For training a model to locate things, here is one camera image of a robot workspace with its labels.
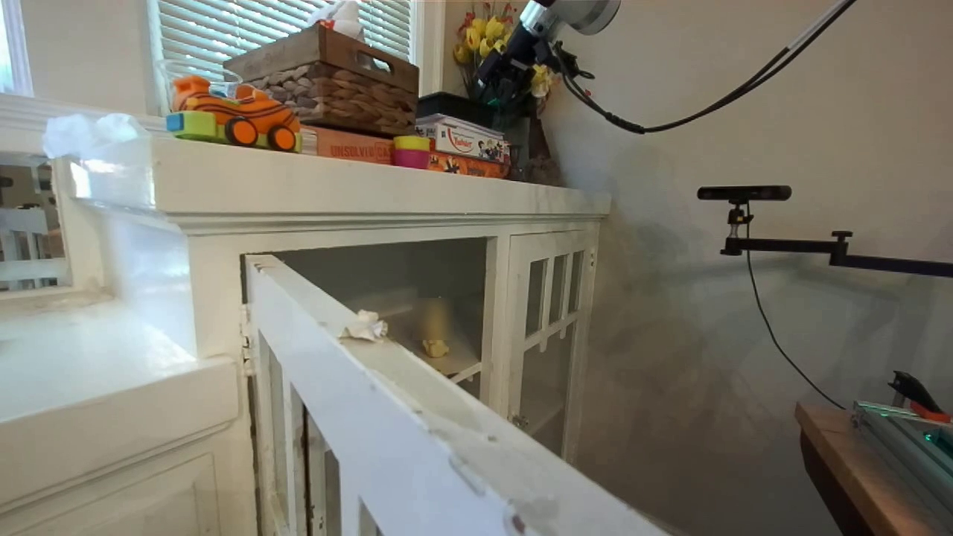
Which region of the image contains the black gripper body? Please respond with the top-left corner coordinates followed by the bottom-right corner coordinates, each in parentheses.
top-left (491, 25), bottom-right (551, 83)

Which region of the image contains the black tray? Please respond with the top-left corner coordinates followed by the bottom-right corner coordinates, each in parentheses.
top-left (413, 91), bottom-right (500, 129)

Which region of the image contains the white tall cabinet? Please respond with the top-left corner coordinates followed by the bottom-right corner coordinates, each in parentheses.
top-left (146, 132), bottom-right (614, 469)

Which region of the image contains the white closed cabinet door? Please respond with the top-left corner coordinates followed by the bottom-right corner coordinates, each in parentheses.
top-left (508, 232), bottom-right (599, 458)

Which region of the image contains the white open cabinet door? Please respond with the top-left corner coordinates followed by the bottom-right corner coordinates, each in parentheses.
top-left (241, 251), bottom-right (667, 536)

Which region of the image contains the white low cabinet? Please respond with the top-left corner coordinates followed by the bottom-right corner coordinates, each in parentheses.
top-left (0, 296), bottom-right (249, 536)

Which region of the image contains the yellow flower bouquet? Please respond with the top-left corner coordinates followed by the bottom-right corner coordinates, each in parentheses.
top-left (448, 6), bottom-right (560, 106)

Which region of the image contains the white board game box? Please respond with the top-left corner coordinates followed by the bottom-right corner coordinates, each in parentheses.
top-left (413, 110), bottom-right (514, 164)

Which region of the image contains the dark vase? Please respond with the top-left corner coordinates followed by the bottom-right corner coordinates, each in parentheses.
top-left (494, 103), bottom-right (560, 187)

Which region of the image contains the orange board game box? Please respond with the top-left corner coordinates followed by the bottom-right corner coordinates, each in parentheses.
top-left (429, 147), bottom-right (514, 181)

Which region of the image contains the yellow and pink cup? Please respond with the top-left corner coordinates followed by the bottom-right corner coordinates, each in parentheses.
top-left (390, 132), bottom-right (435, 170)

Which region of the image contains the brown wicker basket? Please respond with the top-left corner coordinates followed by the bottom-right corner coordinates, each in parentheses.
top-left (223, 25), bottom-right (422, 141)

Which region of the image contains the orange wooden box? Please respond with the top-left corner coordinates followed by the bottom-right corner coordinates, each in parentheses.
top-left (293, 122), bottom-right (396, 164)

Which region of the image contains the white tissue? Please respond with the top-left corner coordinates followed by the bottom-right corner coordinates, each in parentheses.
top-left (314, 0), bottom-right (369, 43)

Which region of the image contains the orange toy truck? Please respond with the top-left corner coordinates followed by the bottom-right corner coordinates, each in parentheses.
top-left (164, 73), bottom-right (304, 155)

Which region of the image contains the small yellow rabbit figurine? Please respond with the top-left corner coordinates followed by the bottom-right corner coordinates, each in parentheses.
top-left (420, 296), bottom-right (454, 363)

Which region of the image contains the small white crumpled object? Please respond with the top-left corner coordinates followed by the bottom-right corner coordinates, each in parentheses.
top-left (343, 308), bottom-right (390, 347)

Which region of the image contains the wooden table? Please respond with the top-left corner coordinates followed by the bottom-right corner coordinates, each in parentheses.
top-left (791, 400), bottom-right (953, 536)

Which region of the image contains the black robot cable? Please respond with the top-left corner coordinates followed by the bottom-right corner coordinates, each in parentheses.
top-left (554, 0), bottom-right (856, 138)

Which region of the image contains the black stereo camera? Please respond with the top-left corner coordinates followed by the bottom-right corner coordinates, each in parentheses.
top-left (694, 181), bottom-right (795, 205)

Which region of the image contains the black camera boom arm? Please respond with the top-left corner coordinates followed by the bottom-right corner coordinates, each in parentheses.
top-left (719, 199), bottom-right (953, 281)

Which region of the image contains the thin black camera cable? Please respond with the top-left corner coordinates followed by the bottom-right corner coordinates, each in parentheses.
top-left (742, 247), bottom-right (846, 411)

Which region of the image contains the black handled tool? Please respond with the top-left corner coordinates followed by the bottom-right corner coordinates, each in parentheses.
top-left (886, 369), bottom-right (949, 420)

